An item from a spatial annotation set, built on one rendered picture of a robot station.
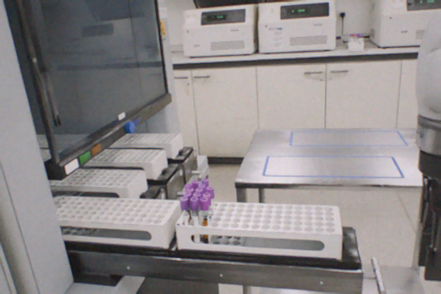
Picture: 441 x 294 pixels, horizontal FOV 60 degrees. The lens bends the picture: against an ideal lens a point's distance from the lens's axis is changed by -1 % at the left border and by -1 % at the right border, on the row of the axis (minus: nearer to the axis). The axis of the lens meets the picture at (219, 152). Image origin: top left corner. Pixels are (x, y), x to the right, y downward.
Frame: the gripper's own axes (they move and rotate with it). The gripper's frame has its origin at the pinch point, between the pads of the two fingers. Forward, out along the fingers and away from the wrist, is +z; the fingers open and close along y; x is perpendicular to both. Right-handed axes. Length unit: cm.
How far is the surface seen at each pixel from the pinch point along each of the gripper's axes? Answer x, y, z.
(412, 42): 49, -229, -13
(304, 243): -22.0, -0.4, -1.5
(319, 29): -13, -230, -26
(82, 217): -66, 3, -7
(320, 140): -18, -57, -2
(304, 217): -22.0, -0.4, -7.0
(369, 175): -6.6, -29.5, -2.4
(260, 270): -29.7, 6.8, -0.3
